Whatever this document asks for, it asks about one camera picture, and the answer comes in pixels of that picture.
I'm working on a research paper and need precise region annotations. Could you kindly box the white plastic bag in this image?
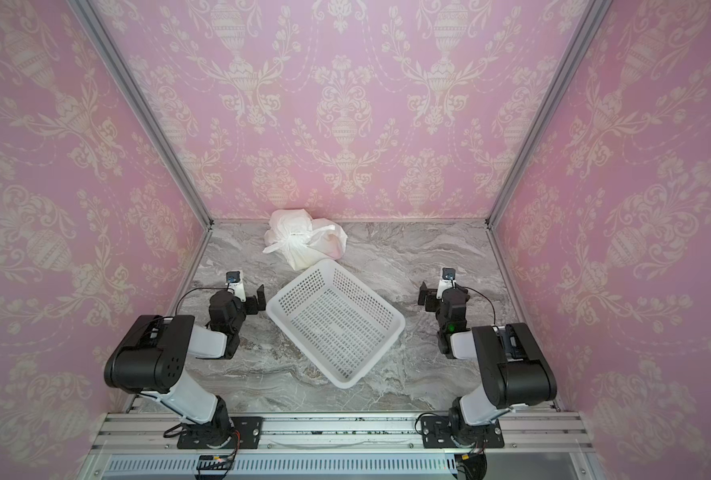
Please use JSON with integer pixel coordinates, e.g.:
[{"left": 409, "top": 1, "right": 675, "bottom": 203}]
[{"left": 263, "top": 209, "right": 347, "bottom": 271}]

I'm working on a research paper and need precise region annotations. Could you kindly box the white perforated plastic basket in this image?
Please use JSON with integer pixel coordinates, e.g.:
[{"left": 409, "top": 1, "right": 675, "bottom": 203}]
[{"left": 266, "top": 259, "right": 405, "bottom": 389}]

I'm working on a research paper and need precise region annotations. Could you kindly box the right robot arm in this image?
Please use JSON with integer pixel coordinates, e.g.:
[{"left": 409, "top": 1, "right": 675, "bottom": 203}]
[{"left": 417, "top": 280, "right": 557, "bottom": 448}]

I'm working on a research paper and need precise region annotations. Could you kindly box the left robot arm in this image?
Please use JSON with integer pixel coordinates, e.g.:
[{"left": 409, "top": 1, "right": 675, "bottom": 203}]
[{"left": 104, "top": 283, "right": 266, "bottom": 453}]

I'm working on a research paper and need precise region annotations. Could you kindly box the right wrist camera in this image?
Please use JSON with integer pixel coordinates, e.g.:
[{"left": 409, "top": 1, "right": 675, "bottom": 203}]
[{"left": 437, "top": 267, "right": 457, "bottom": 300}]

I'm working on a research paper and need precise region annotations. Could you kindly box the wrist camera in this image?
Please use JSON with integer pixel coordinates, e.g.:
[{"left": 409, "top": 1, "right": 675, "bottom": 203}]
[
  {"left": 437, "top": 267, "right": 457, "bottom": 300},
  {"left": 225, "top": 270, "right": 246, "bottom": 302}
]

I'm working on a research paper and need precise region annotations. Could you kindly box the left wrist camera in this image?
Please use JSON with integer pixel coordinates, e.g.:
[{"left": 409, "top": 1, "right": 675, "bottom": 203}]
[{"left": 225, "top": 270, "right": 246, "bottom": 302}]

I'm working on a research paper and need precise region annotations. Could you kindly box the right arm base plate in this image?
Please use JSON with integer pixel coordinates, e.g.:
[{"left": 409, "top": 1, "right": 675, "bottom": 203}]
[{"left": 415, "top": 414, "right": 505, "bottom": 450}]

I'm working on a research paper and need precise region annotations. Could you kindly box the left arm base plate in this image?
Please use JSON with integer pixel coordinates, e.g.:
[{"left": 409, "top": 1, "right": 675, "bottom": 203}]
[{"left": 176, "top": 416, "right": 263, "bottom": 450}]

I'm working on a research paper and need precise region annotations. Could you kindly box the aluminium front rail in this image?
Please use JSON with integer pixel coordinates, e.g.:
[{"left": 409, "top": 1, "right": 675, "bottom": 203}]
[{"left": 90, "top": 410, "right": 593, "bottom": 454}]

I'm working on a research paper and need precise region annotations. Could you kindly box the left aluminium corner post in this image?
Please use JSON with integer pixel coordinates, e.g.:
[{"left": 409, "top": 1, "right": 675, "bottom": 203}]
[{"left": 67, "top": 0, "right": 213, "bottom": 230}]

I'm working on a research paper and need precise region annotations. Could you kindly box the aluminium corner post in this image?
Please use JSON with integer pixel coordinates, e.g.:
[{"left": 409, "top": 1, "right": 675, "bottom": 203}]
[
  {"left": 487, "top": 0, "right": 613, "bottom": 231},
  {"left": 67, "top": 0, "right": 213, "bottom": 230}
]

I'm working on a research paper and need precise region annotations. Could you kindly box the right aluminium corner post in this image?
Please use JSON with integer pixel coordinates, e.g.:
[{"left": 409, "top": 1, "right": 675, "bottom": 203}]
[{"left": 487, "top": 0, "right": 613, "bottom": 231}]

